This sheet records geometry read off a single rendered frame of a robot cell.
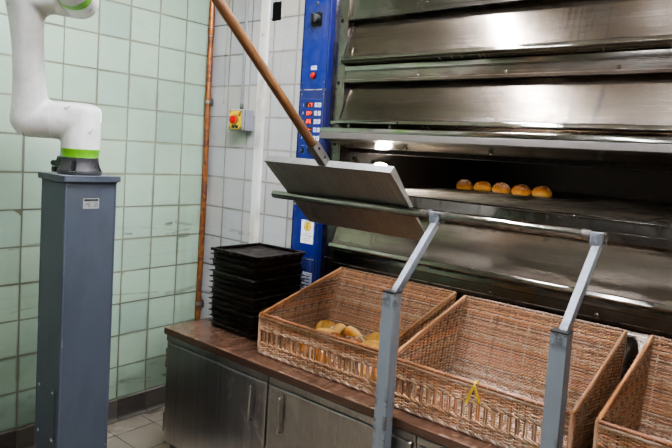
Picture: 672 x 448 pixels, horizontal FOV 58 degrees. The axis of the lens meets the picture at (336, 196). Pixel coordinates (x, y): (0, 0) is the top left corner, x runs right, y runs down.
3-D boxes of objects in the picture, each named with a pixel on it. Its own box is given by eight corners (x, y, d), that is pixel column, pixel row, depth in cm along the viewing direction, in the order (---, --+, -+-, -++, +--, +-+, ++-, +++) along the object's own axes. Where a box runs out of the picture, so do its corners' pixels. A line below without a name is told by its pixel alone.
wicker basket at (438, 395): (457, 367, 222) (463, 293, 220) (622, 417, 186) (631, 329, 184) (381, 405, 184) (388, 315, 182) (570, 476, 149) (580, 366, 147)
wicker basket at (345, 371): (337, 329, 261) (341, 265, 259) (454, 364, 225) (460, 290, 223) (253, 353, 223) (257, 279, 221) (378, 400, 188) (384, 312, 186)
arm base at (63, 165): (36, 170, 222) (36, 153, 221) (76, 171, 233) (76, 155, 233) (68, 175, 205) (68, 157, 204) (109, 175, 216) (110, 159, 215)
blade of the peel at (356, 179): (390, 172, 184) (394, 166, 186) (263, 160, 219) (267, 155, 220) (429, 242, 207) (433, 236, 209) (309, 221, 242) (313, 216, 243)
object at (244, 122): (239, 130, 299) (240, 110, 299) (252, 131, 293) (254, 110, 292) (227, 129, 294) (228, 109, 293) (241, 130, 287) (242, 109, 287)
